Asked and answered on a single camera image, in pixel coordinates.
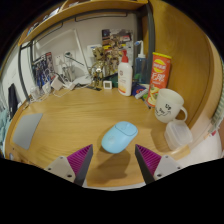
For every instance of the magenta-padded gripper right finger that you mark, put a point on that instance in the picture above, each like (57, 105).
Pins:
(150, 160)

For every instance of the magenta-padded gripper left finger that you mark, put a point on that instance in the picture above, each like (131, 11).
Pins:
(78, 160)

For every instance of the light blue computer mouse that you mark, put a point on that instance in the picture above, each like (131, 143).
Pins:
(119, 137)

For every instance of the grey mouse pad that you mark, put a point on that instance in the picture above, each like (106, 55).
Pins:
(27, 130)

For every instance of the clear plastic food container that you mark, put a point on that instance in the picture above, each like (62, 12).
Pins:
(178, 135)

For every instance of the white mug with face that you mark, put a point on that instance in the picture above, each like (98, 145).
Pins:
(167, 106)

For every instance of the blue snack packet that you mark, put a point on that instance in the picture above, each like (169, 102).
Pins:
(139, 90)

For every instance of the white power strip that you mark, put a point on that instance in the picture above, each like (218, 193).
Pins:
(70, 85)

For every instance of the clear plastic bag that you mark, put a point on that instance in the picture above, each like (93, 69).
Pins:
(35, 93)

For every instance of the white charger block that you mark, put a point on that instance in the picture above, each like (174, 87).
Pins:
(56, 83)

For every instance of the white desk lamp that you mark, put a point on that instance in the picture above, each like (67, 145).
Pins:
(81, 80)

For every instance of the teal blanket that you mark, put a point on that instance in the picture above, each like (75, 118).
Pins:
(3, 130)

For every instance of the small white desk clock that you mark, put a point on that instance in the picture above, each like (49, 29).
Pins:
(107, 84)

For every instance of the orange chips can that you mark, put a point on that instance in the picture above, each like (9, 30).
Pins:
(159, 78)

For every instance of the white pump bottle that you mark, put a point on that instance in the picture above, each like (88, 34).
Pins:
(125, 78)

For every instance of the black backpack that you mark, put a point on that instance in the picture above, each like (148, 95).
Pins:
(12, 100)

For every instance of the blue spray bottle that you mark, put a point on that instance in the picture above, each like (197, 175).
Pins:
(140, 68)

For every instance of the golden robot figure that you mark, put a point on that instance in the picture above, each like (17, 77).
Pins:
(99, 68)

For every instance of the blue model kit box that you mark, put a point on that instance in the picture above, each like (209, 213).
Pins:
(43, 70)

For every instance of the colourful model kit box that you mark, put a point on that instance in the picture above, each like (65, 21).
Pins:
(116, 38)

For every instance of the wooden shelf unit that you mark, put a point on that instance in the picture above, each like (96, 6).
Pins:
(86, 8)

